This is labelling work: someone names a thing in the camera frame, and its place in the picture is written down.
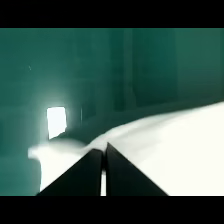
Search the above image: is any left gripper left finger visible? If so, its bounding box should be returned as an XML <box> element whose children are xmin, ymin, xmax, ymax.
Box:
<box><xmin>36</xmin><ymin>148</ymin><xmax>103</xmax><ymax>197</ymax></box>

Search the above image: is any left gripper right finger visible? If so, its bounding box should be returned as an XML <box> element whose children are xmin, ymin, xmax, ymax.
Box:
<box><xmin>105</xmin><ymin>142</ymin><xmax>169</xmax><ymax>197</ymax></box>

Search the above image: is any white garment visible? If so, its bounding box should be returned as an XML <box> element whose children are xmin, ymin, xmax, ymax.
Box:
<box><xmin>27</xmin><ymin>101</ymin><xmax>224</xmax><ymax>197</ymax></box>

